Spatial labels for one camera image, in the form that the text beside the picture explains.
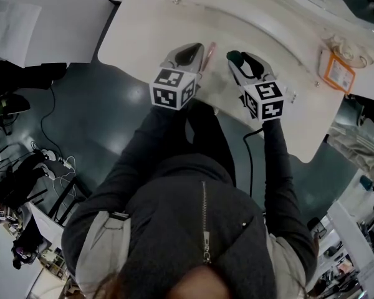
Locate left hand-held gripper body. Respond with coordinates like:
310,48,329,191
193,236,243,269
148,64,204,110

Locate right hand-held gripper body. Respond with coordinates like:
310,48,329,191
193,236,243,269
237,79,285,123

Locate pink pen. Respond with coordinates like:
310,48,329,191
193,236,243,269
200,41,218,72

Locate dark green round lid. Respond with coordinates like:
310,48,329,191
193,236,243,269
226,50,245,67

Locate white blister pack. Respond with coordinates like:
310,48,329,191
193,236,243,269
282,85,300,104

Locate orange and white cardboard box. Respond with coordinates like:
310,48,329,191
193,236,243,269
318,50,357,95

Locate person's left forearm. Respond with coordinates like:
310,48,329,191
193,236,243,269
118,104,191,182

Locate person's right forearm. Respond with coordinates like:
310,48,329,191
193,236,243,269
261,120,297,207

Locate white dressing table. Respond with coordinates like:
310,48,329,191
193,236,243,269
98,0,374,164

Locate person's black trouser legs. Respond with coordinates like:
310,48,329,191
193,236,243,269
185,100,238,187

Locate teal cylinder cup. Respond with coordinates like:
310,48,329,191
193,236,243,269
360,175,374,192

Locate person's dark grey zip jacket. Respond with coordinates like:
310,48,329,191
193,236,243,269
61,153,319,299

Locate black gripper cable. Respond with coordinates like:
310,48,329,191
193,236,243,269
242,126,266,206

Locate oval mirror with ornate frame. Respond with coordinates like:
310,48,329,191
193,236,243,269
280,0,374,69

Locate black floor cable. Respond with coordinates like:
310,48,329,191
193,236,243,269
40,87,67,165

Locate beige backpack strap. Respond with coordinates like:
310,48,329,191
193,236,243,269
266,234,307,299
75,212,133,293

